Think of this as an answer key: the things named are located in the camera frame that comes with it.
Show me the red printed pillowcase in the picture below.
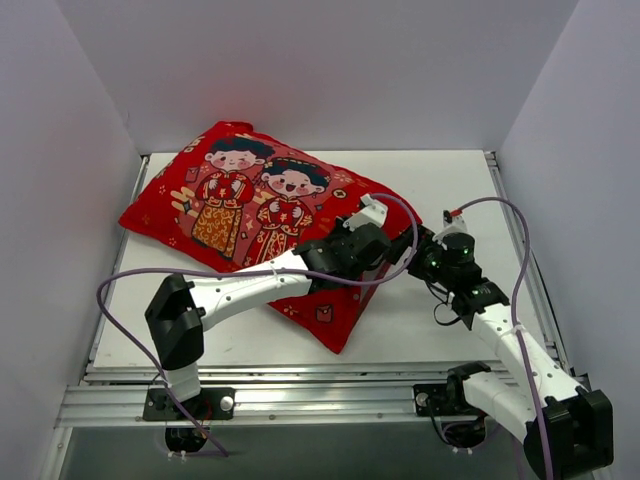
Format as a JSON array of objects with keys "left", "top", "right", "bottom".
[{"left": 117, "top": 120, "right": 422, "bottom": 355}]

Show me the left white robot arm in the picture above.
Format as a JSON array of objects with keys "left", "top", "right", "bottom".
[{"left": 145, "top": 209, "right": 391, "bottom": 419}]

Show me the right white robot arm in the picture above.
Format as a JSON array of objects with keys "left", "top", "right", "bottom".
[{"left": 388, "top": 227, "right": 614, "bottom": 479}]

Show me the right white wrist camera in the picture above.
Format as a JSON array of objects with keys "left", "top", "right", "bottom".
[{"left": 433, "top": 209, "right": 468, "bottom": 242}]

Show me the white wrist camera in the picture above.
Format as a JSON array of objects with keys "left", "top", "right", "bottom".
[
  {"left": 433, "top": 209, "right": 468, "bottom": 242},
  {"left": 342, "top": 194, "right": 388, "bottom": 231}
]

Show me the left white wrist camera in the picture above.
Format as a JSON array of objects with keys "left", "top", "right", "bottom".
[{"left": 342, "top": 194, "right": 388, "bottom": 231}]

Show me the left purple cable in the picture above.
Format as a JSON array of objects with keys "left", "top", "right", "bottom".
[{"left": 97, "top": 193, "right": 422, "bottom": 459}]

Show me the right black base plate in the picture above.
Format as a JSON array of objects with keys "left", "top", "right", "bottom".
[{"left": 412, "top": 383, "right": 452, "bottom": 417}]

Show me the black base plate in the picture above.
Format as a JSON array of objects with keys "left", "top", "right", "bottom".
[
  {"left": 142, "top": 387, "right": 236, "bottom": 421},
  {"left": 412, "top": 383, "right": 452, "bottom": 417}
]

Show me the aluminium front rail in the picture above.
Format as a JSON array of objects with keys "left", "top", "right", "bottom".
[{"left": 54, "top": 362, "right": 591, "bottom": 429}]

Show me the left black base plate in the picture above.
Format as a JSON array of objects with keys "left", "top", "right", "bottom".
[{"left": 142, "top": 387, "right": 236, "bottom": 421}]

